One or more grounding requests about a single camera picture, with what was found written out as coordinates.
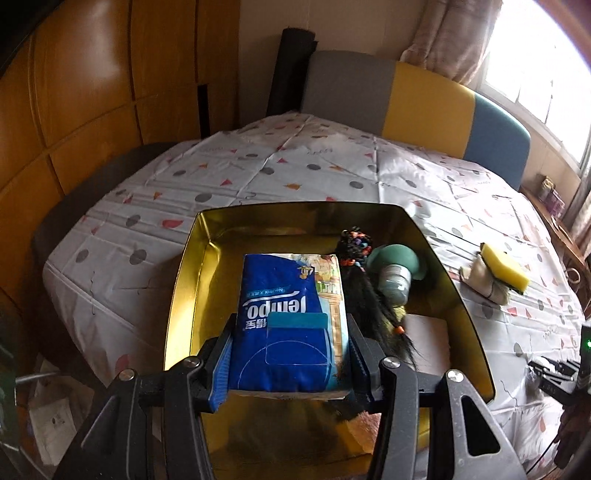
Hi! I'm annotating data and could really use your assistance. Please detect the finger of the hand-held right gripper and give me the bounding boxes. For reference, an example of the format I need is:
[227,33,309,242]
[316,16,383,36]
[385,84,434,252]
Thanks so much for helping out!
[538,375,579,398]
[527,357,580,378]

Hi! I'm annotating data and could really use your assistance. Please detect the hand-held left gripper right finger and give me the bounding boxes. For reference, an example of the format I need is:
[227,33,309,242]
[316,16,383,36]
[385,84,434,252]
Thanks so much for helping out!
[346,314,527,480]

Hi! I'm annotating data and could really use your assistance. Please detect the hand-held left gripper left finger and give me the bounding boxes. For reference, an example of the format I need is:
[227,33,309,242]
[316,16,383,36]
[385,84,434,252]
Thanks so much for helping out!
[53,316,238,480]

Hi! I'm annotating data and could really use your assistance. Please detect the black braided beaded wig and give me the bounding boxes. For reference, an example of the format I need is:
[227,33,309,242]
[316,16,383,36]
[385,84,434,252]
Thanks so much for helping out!
[332,226,421,377]

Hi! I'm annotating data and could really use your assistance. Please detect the gold metal tin box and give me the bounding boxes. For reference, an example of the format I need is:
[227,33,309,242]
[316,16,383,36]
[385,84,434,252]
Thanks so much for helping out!
[161,202,496,480]

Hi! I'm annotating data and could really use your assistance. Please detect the blue tissue packet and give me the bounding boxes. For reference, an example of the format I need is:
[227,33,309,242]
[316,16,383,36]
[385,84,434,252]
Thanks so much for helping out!
[229,253,350,398]

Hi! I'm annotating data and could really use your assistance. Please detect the yellow sponge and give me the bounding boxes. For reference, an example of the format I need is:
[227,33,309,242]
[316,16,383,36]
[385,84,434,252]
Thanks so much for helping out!
[479,242,530,294]

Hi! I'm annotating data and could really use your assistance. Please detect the beige mesh sponge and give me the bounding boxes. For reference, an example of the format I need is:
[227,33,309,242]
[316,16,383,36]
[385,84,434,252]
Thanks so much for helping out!
[459,254,513,305]

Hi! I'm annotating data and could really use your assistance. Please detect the green cap bottle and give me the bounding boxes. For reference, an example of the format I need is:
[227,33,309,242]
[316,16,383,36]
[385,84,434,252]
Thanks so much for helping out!
[369,243,428,308]

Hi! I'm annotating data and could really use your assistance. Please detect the wooden side shelf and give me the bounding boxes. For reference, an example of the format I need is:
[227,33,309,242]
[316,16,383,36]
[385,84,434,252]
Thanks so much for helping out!
[519,182,591,319]

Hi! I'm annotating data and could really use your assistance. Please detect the purple box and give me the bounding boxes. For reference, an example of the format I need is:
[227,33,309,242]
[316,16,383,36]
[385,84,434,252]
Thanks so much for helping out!
[540,175,566,217]

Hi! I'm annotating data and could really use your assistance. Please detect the papers on floor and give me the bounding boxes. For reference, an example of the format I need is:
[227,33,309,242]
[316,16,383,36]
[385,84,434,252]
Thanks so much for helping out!
[28,360,88,462]

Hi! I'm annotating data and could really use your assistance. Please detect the glass side table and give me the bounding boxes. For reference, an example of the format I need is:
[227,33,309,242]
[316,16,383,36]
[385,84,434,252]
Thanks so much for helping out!
[0,300,28,462]

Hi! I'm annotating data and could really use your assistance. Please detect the patterned white bed sheet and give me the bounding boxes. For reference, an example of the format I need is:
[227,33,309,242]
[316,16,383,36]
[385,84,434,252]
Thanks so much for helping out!
[42,111,591,480]

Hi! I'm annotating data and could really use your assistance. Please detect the grey yellow blue headboard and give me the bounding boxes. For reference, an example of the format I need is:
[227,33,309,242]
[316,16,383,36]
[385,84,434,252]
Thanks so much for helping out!
[300,50,531,191]

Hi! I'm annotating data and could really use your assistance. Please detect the window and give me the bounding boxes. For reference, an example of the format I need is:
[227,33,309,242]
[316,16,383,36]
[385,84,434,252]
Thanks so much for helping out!
[480,0,591,169]

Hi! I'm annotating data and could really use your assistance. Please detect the black rolled mat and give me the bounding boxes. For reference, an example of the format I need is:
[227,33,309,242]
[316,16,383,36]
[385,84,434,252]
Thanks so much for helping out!
[267,28,318,114]

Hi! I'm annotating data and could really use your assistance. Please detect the wooden wardrobe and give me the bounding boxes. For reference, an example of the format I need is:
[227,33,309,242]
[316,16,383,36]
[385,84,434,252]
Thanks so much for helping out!
[0,0,241,296]

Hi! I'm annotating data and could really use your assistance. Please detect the beige patterned curtain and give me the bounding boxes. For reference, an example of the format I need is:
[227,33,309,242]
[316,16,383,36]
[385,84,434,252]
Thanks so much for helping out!
[399,0,504,86]

